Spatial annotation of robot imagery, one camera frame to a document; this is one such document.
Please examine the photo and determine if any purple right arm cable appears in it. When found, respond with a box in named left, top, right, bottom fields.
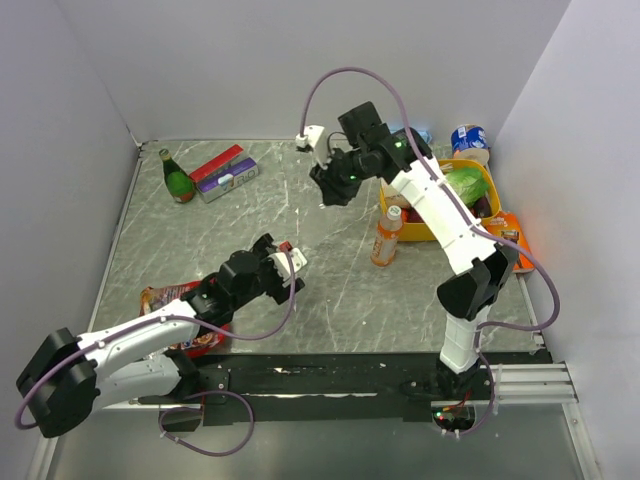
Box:
left=299, top=67, right=561, bottom=351

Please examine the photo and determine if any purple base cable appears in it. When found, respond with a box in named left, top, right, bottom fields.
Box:
left=158, top=389, right=255, bottom=457

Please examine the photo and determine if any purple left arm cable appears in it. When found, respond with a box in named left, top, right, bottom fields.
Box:
left=13, top=252, right=297, bottom=431

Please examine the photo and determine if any yellow plastic basket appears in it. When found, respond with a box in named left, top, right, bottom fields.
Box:
left=379, top=158, right=501, bottom=242

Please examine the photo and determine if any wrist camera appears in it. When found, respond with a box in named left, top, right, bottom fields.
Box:
left=269, top=241, right=308, bottom=286
left=295, top=125, right=331, bottom=169

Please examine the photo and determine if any green cabbage toy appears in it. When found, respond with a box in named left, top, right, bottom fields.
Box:
left=445, top=167, right=490, bottom=207

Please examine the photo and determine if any purple eggplant toy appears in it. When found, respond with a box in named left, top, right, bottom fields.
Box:
left=471, top=196, right=493, bottom=219

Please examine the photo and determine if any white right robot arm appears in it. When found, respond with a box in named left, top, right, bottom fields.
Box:
left=295, top=102, right=517, bottom=399

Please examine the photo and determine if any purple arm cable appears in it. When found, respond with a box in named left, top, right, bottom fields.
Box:
left=13, top=252, right=297, bottom=431
left=299, top=67, right=561, bottom=351

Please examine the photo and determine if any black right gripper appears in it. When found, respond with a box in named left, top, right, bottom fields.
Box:
left=308, top=146, right=369, bottom=208

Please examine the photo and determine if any purple silver box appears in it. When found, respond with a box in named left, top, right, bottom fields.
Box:
left=197, top=158, right=259, bottom=203

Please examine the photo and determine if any red snack bag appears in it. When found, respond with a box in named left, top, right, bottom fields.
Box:
left=139, top=281, right=226, bottom=358

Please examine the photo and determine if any orange razor package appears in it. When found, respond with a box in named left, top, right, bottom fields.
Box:
left=486, top=211, right=535, bottom=274

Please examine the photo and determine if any white bottle cap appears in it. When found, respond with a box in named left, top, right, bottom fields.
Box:
left=386, top=205, right=402, bottom=220

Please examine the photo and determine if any green glass bottle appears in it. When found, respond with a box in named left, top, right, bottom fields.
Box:
left=159, top=149, right=196, bottom=204

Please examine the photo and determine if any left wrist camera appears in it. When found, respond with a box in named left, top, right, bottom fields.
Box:
left=269, top=241, right=308, bottom=286

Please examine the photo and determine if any blue white can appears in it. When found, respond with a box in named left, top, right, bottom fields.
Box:
left=451, top=124, right=490, bottom=165

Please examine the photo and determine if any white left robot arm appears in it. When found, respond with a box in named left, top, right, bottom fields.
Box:
left=14, top=234, right=308, bottom=438

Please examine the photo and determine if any beige paper roll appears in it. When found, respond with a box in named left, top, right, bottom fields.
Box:
left=380, top=179, right=411, bottom=209

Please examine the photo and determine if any red flat box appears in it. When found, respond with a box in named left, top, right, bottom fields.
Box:
left=189, top=144, right=247, bottom=183

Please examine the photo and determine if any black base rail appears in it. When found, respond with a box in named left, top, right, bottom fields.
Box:
left=139, top=352, right=554, bottom=426

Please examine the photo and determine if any orange tea bottle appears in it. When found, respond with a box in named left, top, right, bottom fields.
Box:
left=370, top=209, right=403, bottom=267

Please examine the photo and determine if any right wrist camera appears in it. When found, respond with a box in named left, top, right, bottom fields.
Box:
left=295, top=125, right=331, bottom=169

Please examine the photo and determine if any blue tissue pack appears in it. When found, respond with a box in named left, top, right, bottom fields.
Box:
left=392, top=127, right=433, bottom=144

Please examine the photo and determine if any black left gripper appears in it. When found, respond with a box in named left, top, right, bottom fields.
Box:
left=232, top=233, right=304, bottom=309

